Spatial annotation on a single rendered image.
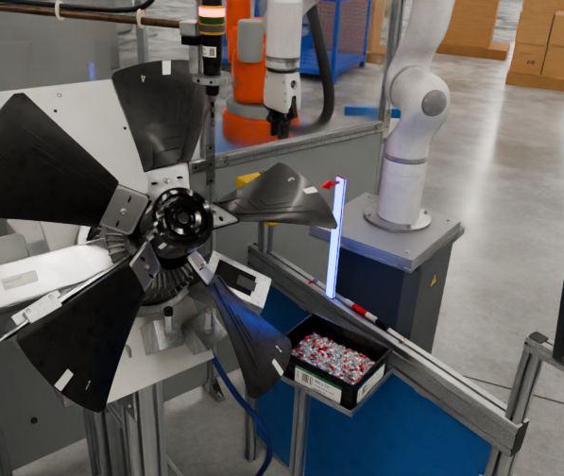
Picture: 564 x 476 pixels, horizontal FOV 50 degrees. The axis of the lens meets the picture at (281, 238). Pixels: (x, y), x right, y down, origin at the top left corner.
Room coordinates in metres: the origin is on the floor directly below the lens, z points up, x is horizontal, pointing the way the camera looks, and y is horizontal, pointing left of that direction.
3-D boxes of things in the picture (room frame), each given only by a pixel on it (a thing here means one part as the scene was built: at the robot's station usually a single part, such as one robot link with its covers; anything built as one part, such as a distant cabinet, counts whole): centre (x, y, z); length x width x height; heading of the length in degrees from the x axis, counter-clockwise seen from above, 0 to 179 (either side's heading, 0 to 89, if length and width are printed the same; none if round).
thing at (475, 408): (1.24, -0.20, 0.82); 0.90 x 0.04 x 0.08; 39
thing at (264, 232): (1.55, 0.05, 0.92); 0.03 x 0.03 x 0.12; 39
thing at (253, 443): (1.58, 0.07, 0.39); 0.04 x 0.04 x 0.78; 39
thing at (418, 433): (1.24, -0.20, 0.45); 0.82 x 0.02 x 0.66; 39
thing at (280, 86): (1.51, 0.02, 1.34); 0.10 x 0.07 x 0.11; 40
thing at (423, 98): (1.56, -0.34, 1.27); 0.19 x 0.12 x 0.24; 13
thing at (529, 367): (0.91, -0.48, 0.96); 0.03 x 0.03 x 0.20; 39
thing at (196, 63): (1.10, 0.15, 1.50); 0.09 x 0.07 x 0.10; 74
